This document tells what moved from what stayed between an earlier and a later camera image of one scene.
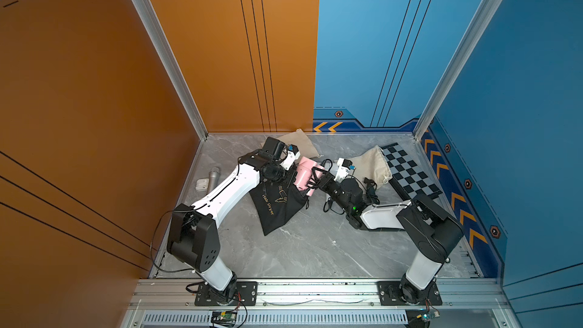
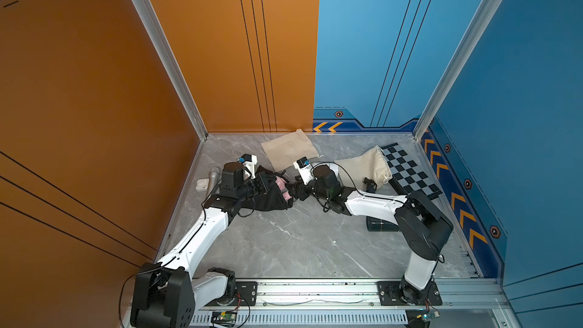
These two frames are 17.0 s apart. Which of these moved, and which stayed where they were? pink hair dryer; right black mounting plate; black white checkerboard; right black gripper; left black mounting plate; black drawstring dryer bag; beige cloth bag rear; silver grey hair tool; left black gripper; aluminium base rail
Moved: pink hair dryer; left black gripper; black drawstring dryer bag; right black gripper
Stayed: aluminium base rail; silver grey hair tool; right black mounting plate; beige cloth bag rear; black white checkerboard; left black mounting plate
